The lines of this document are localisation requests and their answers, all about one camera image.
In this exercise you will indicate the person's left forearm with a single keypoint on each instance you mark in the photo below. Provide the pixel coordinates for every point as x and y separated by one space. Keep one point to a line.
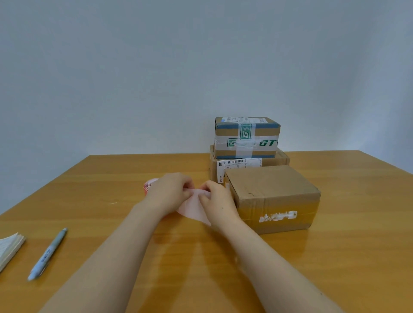
106 267

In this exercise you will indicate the box with green GT tape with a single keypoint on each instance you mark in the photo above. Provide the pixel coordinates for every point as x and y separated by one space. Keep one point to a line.
226 132

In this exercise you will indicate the person's left hand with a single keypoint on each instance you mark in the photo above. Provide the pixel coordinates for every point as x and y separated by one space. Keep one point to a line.
167 193

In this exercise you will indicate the light blue pen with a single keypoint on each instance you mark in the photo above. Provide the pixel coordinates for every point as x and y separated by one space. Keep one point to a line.
48 253

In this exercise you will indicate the wide cardboard box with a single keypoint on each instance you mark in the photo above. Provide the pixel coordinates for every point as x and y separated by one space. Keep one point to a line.
280 159

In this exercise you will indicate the roll of red stickers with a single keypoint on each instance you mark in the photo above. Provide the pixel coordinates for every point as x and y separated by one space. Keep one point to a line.
149 185

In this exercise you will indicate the white backing paper piece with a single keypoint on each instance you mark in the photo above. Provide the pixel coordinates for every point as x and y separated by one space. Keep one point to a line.
193 208

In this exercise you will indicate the white notepad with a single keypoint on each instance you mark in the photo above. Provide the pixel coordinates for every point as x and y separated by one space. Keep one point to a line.
8 246

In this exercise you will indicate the cardboard box with torn tape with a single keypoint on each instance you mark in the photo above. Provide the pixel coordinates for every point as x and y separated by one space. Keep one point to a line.
274 187

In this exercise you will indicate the person's right forearm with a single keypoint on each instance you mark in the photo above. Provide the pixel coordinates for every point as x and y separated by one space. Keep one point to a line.
277 277

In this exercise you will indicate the person's right hand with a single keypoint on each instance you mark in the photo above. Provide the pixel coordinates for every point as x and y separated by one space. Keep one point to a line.
217 206

